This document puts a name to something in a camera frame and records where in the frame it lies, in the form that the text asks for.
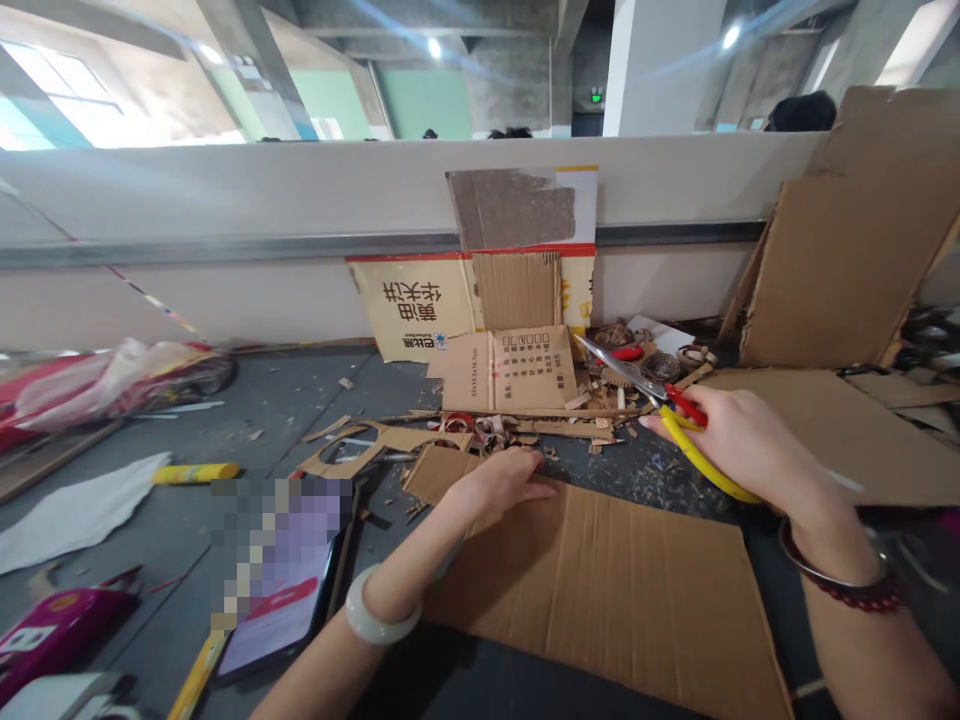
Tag person's left hand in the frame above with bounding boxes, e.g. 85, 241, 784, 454
442, 447, 560, 537

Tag person's right hand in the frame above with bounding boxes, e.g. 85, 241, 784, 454
637, 383, 860, 526

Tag red and yellow handled scissors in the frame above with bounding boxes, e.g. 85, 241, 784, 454
573, 333, 764, 505

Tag large brown cardboard sheet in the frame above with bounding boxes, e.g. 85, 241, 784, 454
422, 479, 796, 720

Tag small brown cardboard piece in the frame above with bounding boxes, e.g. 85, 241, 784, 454
401, 443, 483, 508

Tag flat brown cardboard panel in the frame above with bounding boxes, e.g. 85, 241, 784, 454
695, 365, 960, 509

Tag pile of cardboard scraps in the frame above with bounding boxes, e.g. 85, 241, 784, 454
404, 314, 723, 460

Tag printed brown cardboard flap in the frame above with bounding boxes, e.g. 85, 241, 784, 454
425, 324, 580, 414

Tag cardboard piece with round cutout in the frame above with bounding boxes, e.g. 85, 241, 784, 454
298, 418, 475, 481

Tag coiled cardboard strip roll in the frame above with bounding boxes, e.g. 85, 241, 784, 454
641, 351, 685, 385

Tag ribbed brown corrugated piece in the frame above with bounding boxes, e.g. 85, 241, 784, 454
471, 251, 562, 333

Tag yellow printed carton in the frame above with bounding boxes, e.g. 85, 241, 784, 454
345, 251, 598, 366

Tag tall leaning cardboard sheet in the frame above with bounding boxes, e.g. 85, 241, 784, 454
718, 85, 960, 370

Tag black smartphone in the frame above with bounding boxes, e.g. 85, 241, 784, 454
213, 517, 348, 688

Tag grey torn cardboard sheet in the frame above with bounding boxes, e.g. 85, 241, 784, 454
445, 165, 600, 253

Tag yellow glue stick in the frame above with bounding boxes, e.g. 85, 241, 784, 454
152, 462, 241, 487

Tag yellow ruler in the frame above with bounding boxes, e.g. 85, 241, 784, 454
166, 628, 228, 720

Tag red white striped ribbon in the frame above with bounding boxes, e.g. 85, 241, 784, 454
0, 178, 205, 337

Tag red and white plastic bags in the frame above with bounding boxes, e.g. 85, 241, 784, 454
0, 337, 235, 453

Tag white paper sheet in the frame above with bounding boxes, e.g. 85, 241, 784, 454
0, 452, 174, 576

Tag wooden plank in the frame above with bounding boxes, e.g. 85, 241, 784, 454
0, 418, 127, 505

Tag magenta box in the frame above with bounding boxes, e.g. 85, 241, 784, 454
0, 586, 141, 676

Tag grey white stapler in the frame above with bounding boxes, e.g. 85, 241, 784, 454
0, 671, 138, 720

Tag window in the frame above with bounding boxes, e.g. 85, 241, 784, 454
0, 38, 249, 151

